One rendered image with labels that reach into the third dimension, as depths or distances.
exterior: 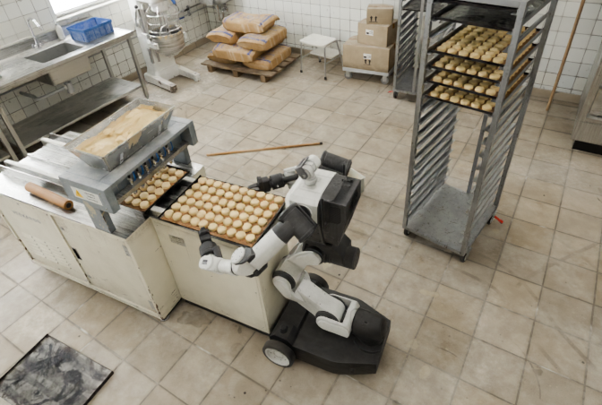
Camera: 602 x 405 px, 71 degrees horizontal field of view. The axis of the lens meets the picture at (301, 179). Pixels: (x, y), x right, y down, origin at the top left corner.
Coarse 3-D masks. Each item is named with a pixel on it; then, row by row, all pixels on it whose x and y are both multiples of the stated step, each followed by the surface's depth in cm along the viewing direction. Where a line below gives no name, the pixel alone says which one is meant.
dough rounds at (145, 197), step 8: (168, 168) 267; (160, 176) 260; (168, 176) 258; (176, 176) 259; (152, 184) 255; (160, 184) 253; (168, 184) 252; (144, 192) 247; (152, 192) 249; (160, 192) 246; (128, 200) 242; (136, 200) 242; (144, 200) 244; (152, 200) 242; (136, 208) 239; (144, 208) 238
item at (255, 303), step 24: (168, 240) 248; (192, 240) 237; (216, 240) 226; (192, 264) 253; (192, 288) 272; (216, 288) 257; (240, 288) 244; (264, 288) 239; (216, 312) 284; (240, 312) 262; (264, 312) 249
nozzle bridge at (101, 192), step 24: (192, 120) 257; (168, 144) 256; (192, 144) 264; (72, 168) 225; (96, 168) 223; (120, 168) 222; (72, 192) 224; (96, 192) 212; (120, 192) 228; (96, 216) 228
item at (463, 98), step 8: (520, 80) 261; (440, 88) 255; (448, 88) 259; (512, 88) 254; (432, 96) 252; (440, 96) 250; (448, 96) 247; (456, 96) 246; (464, 96) 250; (472, 96) 245; (480, 96) 245; (464, 104) 241; (472, 104) 238; (480, 104) 238; (488, 104) 238
